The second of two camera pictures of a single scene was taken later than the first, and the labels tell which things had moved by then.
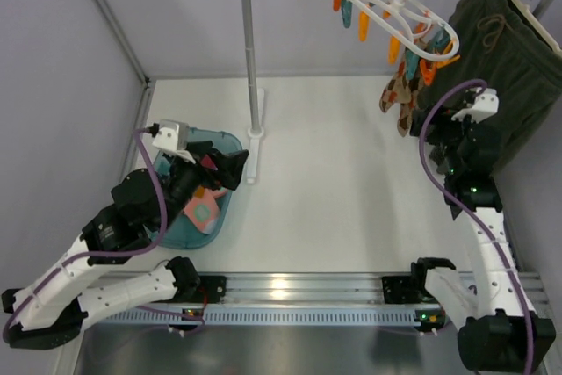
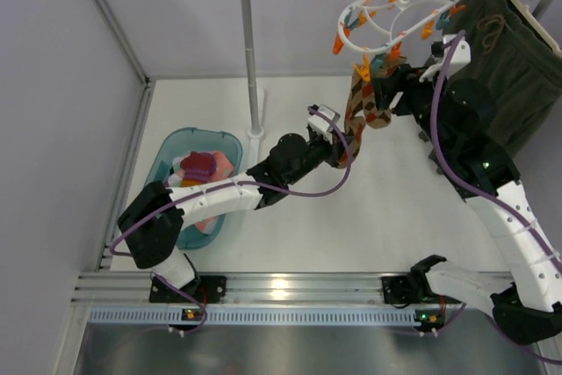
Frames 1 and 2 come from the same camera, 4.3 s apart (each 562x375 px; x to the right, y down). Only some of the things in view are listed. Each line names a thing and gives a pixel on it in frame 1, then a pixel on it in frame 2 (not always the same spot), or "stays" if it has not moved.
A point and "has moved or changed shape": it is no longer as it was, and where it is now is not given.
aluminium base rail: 333,289 stays
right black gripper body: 442,134 -> 399,91
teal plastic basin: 184,232 stays
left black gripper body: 211,163 -> 330,152
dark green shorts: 502,46 stays
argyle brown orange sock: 400,89 has moved or changed shape
